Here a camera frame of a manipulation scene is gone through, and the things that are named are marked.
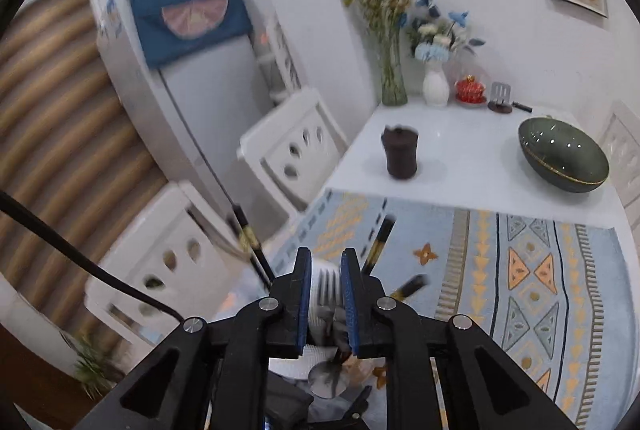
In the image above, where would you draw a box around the metal spoon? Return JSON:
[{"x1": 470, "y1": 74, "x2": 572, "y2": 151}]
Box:
[{"x1": 307, "y1": 350, "x2": 353, "y2": 398}]

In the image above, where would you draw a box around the brown striped curtain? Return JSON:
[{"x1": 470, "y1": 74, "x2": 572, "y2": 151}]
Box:
[{"x1": 0, "y1": 0, "x2": 171, "y2": 326}]

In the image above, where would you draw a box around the glass vase with dried flowers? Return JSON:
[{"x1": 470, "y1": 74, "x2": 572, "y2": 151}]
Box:
[{"x1": 331, "y1": 0, "x2": 413, "y2": 107}]

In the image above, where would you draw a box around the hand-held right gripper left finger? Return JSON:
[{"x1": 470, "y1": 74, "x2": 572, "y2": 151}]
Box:
[{"x1": 75, "y1": 247, "x2": 313, "y2": 430}]

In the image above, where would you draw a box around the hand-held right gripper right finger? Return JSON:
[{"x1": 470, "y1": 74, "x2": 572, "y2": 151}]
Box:
[{"x1": 340, "y1": 247, "x2": 583, "y2": 430}]

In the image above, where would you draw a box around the blue fridge cover cloth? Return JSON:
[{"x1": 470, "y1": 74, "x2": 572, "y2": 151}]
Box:
[{"x1": 125, "y1": 0, "x2": 253, "y2": 70}]

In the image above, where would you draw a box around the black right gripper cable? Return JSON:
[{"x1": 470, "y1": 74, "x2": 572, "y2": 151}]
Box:
[{"x1": 0, "y1": 190, "x2": 183, "y2": 323}]

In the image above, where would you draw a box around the dark green bowl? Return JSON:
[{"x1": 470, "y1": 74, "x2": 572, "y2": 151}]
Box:
[{"x1": 517, "y1": 116, "x2": 611, "y2": 194}]

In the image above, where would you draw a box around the white refrigerator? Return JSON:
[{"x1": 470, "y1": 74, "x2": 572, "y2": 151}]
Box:
[{"x1": 85, "y1": 0, "x2": 321, "y2": 231}]

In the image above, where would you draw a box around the white vase with blue flowers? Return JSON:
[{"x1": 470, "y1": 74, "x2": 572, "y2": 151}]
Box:
[{"x1": 407, "y1": 0, "x2": 487, "y2": 108}]

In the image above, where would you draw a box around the white storage shelf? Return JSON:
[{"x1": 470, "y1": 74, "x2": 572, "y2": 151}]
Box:
[{"x1": 252, "y1": 17, "x2": 306, "y2": 108}]

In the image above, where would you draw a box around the green potted plant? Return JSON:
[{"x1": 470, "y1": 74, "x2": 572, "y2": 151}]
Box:
[{"x1": 65, "y1": 332, "x2": 118, "y2": 398}]

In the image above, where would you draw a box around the red lidded teacup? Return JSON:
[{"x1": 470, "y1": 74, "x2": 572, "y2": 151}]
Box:
[{"x1": 454, "y1": 74, "x2": 488, "y2": 106}]

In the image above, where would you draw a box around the dark brown lidded jar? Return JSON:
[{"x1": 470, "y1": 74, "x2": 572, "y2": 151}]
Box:
[{"x1": 381, "y1": 124, "x2": 420, "y2": 181}]

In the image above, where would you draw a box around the blue patterned tablecloth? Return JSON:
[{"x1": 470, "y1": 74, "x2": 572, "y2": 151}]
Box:
[{"x1": 277, "y1": 190, "x2": 631, "y2": 428}]

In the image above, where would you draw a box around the metal fork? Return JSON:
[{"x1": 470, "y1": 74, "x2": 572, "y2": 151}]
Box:
[{"x1": 312, "y1": 267, "x2": 346, "y2": 351}]

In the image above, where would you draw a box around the small slotted metal spatula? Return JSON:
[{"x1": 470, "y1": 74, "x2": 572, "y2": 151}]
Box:
[{"x1": 487, "y1": 81, "x2": 533, "y2": 116}]

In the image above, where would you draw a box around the white dining chair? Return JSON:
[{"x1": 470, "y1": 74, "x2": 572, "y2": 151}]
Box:
[
  {"x1": 597, "y1": 100, "x2": 640, "y2": 231},
  {"x1": 84, "y1": 180, "x2": 251, "y2": 351},
  {"x1": 237, "y1": 87, "x2": 351, "y2": 223}
]

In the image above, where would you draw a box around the black gold-banded chopstick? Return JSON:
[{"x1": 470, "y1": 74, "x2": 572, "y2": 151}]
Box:
[
  {"x1": 230, "y1": 205, "x2": 275, "y2": 288},
  {"x1": 390, "y1": 274, "x2": 431, "y2": 303},
  {"x1": 361, "y1": 216, "x2": 397, "y2": 276}
]

